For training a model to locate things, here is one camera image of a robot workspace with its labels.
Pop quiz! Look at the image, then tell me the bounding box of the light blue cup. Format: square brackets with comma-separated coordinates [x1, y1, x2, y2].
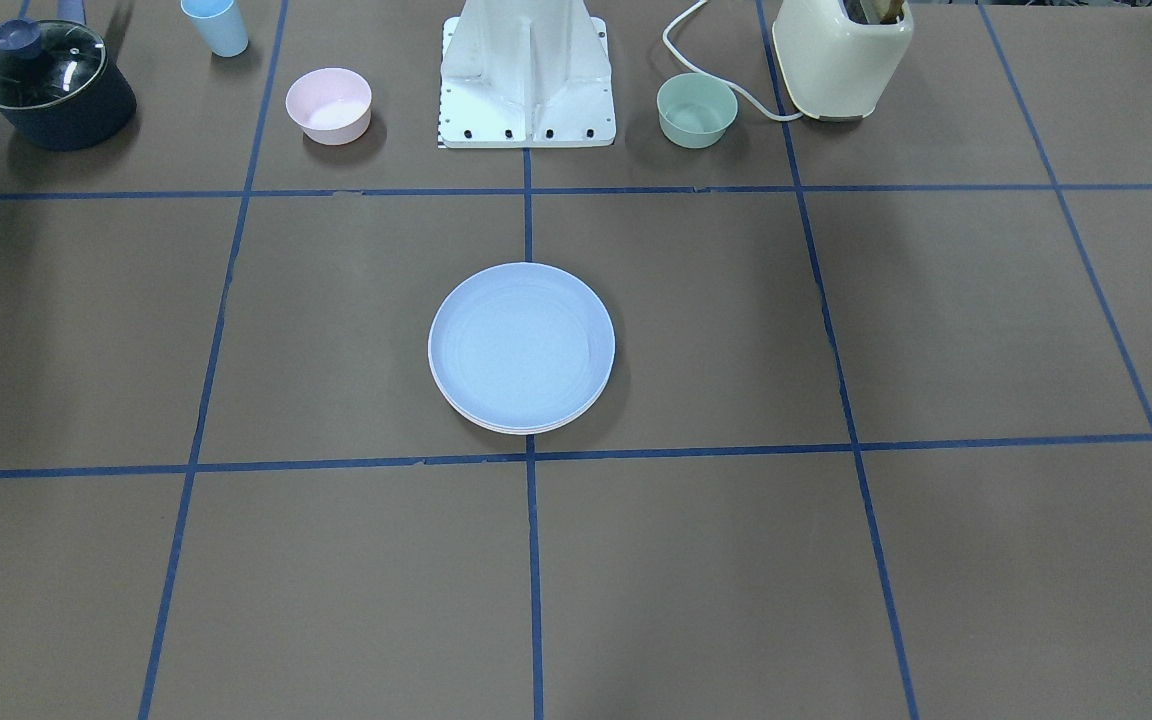
[180, 0, 250, 58]

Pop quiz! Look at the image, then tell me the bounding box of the blue plate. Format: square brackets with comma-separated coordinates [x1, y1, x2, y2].
[429, 263, 616, 425]

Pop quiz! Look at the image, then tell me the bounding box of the pink bowl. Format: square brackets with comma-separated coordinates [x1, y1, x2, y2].
[285, 67, 372, 146]

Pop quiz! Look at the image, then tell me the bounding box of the white camera stand post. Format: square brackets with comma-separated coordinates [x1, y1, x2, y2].
[438, 1, 617, 149]

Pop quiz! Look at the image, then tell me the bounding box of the green bowl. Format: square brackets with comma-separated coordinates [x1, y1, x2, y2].
[655, 73, 738, 150]

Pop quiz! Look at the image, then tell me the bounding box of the toast slice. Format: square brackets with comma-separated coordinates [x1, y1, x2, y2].
[844, 0, 905, 26]

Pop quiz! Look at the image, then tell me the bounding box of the cream toaster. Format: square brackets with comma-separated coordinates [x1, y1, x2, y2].
[771, 1, 916, 122]

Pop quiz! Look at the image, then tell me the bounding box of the white toaster cord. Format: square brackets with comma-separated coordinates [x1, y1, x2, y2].
[662, 0, 803, 123]

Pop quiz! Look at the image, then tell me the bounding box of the dark blue pot with lid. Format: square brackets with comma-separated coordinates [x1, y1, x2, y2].
[0, 1, 137, 152]

